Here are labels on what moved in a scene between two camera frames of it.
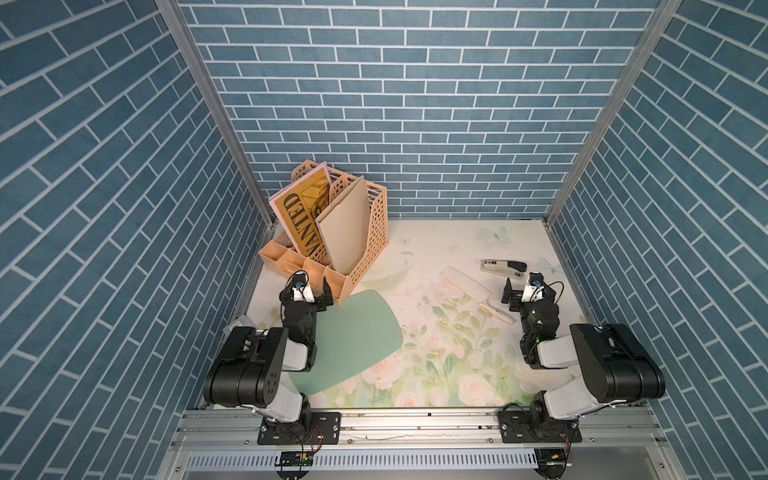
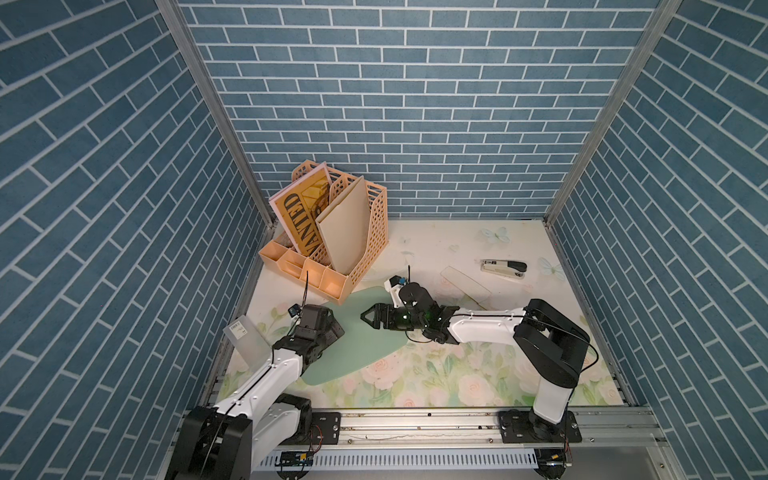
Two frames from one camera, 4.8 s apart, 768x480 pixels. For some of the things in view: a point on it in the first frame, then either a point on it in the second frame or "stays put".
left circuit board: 296,459 stays put
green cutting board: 350,336 stays put
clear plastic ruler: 476,291 stays put
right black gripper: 508,293 -> 381,308
